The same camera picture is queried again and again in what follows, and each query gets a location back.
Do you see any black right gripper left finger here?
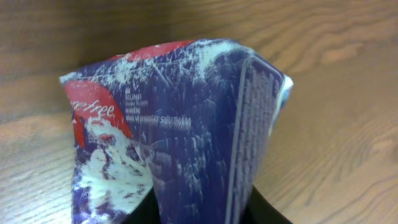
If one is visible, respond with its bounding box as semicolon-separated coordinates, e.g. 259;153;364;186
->
121;189;161;224

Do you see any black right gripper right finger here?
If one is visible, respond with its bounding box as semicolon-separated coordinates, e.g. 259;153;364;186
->
240;187;292;224

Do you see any purple sanitary pad pack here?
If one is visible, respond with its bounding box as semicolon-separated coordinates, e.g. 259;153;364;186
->
60;39;294;224

